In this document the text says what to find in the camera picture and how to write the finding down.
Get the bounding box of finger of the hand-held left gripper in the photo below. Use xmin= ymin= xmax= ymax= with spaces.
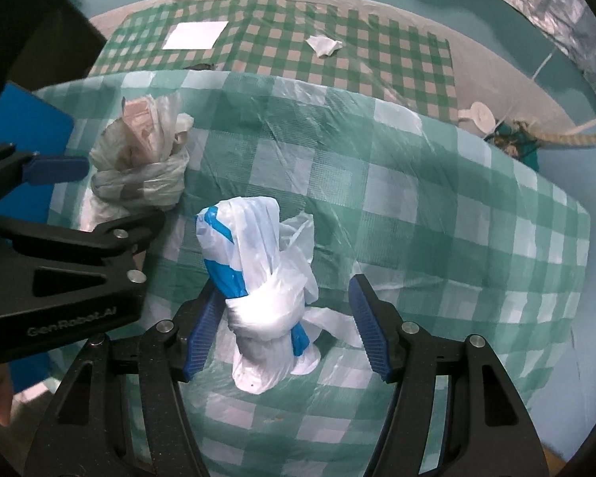
xmin=0 ymin=209 xmax=166 ymax=260
xmin=0 ymin=143 xmax=89 ymax=219

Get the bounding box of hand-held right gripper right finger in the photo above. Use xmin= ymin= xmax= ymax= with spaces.
xmin=348 ymin=273 xmax=550 ymax=477

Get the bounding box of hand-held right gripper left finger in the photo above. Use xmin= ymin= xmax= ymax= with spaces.
xmin=27 ymin=281 xmax=226 ymax=477

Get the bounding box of clear knotted plastic bag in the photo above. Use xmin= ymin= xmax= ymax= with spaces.
xmin=82 ymin=94 xmax=195 ymax=232

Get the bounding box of cardboard box with blue outside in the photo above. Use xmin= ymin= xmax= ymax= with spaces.
xmin=0 ymin=82 xmax=77 ymax=398

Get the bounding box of white and blue plastic bag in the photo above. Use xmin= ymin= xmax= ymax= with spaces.
xmin=195 ymin=196 xmax=366 ymax=394

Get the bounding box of large-check green plastic tablecloth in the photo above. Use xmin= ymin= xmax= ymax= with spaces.
xmin=32 ymin=70 xmax=592 ymax=477

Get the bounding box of white paper sheet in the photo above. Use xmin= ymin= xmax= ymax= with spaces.
xmin=161 ymin=21 xmax=229 ymax=50

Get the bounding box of small-check green tablecloth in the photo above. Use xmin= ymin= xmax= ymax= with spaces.
xmin=87 ymin=0 xmax=460 ymax=122

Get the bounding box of teal cloth bundle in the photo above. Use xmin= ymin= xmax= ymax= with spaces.
xmin=491 ymin=122 xmax=538 ymax=165

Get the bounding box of white shower head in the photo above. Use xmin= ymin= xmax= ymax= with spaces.
xmin=458 ymin=102 xmax=497 ymax=132

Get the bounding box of crumpled white tissue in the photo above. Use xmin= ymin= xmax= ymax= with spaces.
xmin=305 ymin=35 xmax=343 ymax=58

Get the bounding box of silver tarp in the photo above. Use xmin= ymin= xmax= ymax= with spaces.
xmin=452 ymin=0 xmax=596 ymax=125

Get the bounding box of beige braided hose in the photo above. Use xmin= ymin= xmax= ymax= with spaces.
xmin=517 ymin=124 xmax=596 ymax=149

